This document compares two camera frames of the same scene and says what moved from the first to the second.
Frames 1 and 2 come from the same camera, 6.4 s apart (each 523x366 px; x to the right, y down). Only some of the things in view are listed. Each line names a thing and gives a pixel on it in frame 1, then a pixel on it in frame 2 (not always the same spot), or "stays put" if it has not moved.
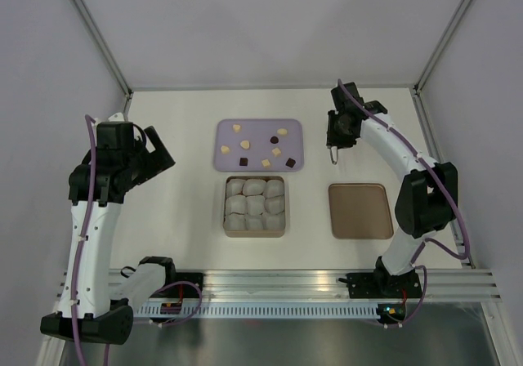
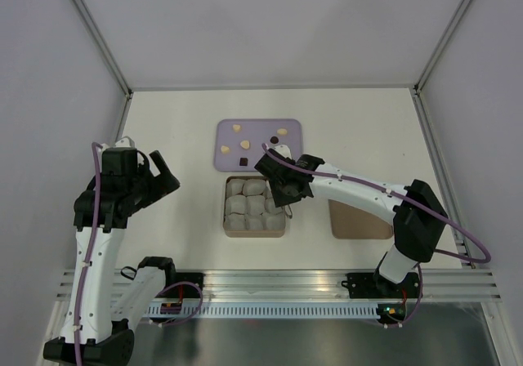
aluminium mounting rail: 284,286 stays put
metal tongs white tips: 334,154 to 288,211
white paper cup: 234,187 stays put
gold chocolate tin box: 254,207 stays put
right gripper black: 333,139 to 281,200
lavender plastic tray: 259,145 stays put
